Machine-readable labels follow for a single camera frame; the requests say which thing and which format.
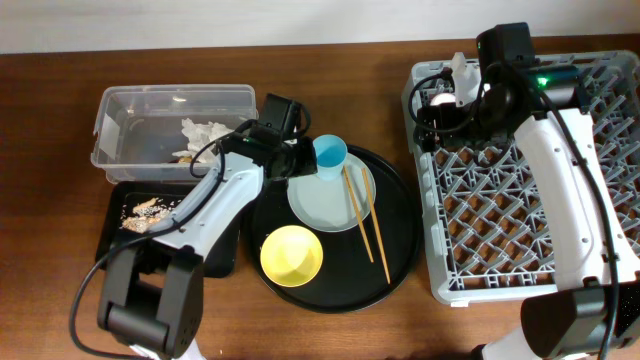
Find pink cup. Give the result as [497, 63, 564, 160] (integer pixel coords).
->
[429, 93, 456, 106]

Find blue cup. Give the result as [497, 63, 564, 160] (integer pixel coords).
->
[313, 134, 348, 181]

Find white tissue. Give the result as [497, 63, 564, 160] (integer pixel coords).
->
[172, 118, 232, 163]

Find grey plate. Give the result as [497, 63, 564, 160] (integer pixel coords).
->
[287, 153, 376, 232]

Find wooden chopstick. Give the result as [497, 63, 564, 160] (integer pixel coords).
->
[342, 167, 374, 263]
[361, 168, 391, 285]

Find yellow bowl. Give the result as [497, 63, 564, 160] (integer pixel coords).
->
[259, 225, 324, 288]

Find food scraps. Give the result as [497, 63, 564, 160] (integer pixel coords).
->
[120, 197, 180, 233]

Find brown gold snack wrapper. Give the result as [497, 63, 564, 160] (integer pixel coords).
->
[174, 156, 193, 164]

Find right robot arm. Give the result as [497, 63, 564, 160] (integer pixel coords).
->
[402, 23, 639, 359]

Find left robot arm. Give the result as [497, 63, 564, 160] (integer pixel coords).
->
[85, 94, 316, 359]

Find grey dishwasher rack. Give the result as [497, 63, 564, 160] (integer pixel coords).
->
[404, 50, 639, 307]

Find clear plastic bin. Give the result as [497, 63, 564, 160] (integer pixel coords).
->
[91, 84, 258, 184]

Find round black tray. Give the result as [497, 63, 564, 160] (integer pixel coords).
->
[242, 145, 423, 313]

